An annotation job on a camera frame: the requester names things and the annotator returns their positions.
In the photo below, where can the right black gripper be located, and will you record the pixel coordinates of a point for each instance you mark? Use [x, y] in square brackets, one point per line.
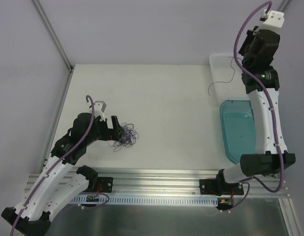
[244, 43]

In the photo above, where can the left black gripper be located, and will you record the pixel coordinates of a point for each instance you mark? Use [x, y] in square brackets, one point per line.
[112, 129]

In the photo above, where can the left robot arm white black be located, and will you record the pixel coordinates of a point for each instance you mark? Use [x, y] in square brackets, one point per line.
[33, 215]

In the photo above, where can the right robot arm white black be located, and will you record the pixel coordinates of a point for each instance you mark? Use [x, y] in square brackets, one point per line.
[271, 157]

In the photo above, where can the white perforated plastic basket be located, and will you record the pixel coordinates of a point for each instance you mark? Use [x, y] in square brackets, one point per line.
[227, 78]

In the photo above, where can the teal transparent plastic tray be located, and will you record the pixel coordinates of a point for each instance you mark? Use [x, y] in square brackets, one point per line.
[238, 129]

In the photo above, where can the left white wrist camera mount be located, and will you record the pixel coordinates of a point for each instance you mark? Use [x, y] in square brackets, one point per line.
[99, 109]

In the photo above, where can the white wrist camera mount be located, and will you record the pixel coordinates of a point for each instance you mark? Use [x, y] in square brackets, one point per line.
[99, 109]
[273, 21]

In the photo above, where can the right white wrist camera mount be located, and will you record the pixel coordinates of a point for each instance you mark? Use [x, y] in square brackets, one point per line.
[273, 21]

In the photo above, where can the right aluminium frame post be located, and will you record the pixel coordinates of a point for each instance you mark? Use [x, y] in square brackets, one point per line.
[284, 5]

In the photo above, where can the aluminium frame post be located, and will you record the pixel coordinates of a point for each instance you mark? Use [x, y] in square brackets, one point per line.
[284, 5]
[48, 26]

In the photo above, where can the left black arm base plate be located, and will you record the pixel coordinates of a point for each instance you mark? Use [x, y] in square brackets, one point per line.
[100, 185]

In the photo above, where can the aluminium mounting rail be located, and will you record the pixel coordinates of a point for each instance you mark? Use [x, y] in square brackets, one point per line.
[145, 182]

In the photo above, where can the white slotted cable duct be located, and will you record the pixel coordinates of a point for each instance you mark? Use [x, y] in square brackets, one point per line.
[146, 200]

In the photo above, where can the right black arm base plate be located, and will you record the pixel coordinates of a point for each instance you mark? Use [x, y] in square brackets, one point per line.
[208, 186]

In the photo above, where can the left aluminium frame post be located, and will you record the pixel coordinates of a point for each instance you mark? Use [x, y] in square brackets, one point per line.
[48, 26]

